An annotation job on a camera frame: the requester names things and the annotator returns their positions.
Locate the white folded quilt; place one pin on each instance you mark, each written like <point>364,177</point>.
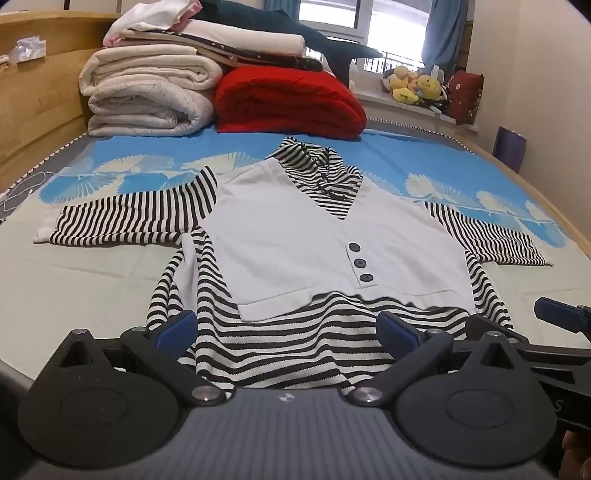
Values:
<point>147,92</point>

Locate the wooden headboard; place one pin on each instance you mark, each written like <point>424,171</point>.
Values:
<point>41,101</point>

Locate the purple paper bag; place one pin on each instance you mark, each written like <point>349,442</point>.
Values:
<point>510,147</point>

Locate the yellow plush toys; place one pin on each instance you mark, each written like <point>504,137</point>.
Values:
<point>413,85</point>

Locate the window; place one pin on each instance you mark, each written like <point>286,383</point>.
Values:
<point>392,27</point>

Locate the blue curtain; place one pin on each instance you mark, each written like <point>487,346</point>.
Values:
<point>445,32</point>

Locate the red folded blanket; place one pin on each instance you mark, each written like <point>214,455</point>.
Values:
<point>286,99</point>

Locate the blue white printed bed sheet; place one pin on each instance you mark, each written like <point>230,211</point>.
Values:
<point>92,286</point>

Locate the pink and white cloth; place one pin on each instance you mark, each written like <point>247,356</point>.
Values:
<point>147,16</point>

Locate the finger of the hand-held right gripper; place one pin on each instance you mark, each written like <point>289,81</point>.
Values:
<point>561,316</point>

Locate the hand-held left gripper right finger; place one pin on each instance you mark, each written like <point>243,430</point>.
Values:
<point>397,330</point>

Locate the white folded pillow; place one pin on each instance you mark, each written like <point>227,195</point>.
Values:
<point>249,37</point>

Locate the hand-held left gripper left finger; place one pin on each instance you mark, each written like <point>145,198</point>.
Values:
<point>178,330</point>

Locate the striped shirt with white vest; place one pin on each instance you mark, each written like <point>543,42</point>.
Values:
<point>277,230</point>

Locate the tissue pack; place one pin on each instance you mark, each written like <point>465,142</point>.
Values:
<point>28,50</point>

